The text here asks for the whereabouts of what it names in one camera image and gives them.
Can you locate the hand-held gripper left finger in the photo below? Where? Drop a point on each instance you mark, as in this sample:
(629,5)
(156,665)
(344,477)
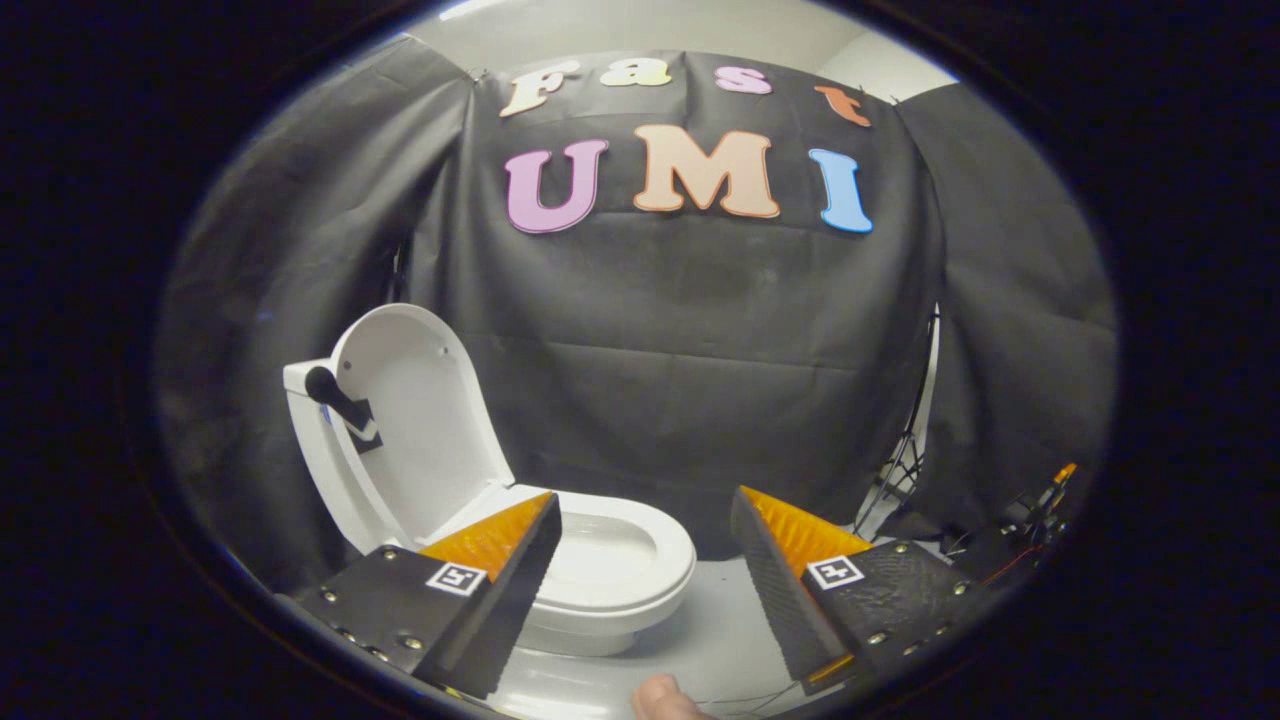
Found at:
(510,610)

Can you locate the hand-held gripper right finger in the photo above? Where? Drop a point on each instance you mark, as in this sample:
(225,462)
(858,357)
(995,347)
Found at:
(775,590)

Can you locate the white toilet lid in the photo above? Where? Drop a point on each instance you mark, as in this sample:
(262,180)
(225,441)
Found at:
(430,420)

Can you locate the black round grip tab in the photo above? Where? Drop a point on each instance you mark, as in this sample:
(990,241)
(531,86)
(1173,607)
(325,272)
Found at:
(340,400)

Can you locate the white toilet body with tank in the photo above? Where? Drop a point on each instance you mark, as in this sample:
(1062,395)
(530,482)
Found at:
(600,632)

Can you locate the black tripod stand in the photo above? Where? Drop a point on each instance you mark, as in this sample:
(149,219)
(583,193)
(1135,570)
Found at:
(910,440)

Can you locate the black backdrop cloth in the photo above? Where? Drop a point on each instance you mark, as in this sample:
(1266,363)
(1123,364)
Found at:
(680,330)

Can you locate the black and orange device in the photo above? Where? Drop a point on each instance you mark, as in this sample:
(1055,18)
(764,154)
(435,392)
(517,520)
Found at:
(1040,505)

